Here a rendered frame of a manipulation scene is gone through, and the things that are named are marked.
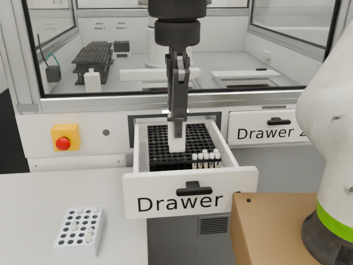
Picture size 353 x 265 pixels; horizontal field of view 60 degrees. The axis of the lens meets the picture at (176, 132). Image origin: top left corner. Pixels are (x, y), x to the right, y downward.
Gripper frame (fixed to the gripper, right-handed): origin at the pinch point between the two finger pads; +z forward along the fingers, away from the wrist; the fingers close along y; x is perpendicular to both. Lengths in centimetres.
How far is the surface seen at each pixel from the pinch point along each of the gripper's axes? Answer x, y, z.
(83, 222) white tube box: -20.9, -4.0, 24.0
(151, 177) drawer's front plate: -5.0, -0.9, 10.5
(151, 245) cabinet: -6, -34, 64
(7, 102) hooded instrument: -78, -110, 32
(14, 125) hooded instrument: -78, -111, 46
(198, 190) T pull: 4.2, 2.7, 11.9
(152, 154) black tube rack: -4.3, -15.8, 13.7
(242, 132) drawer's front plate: 24.9, -32.8, 17.1
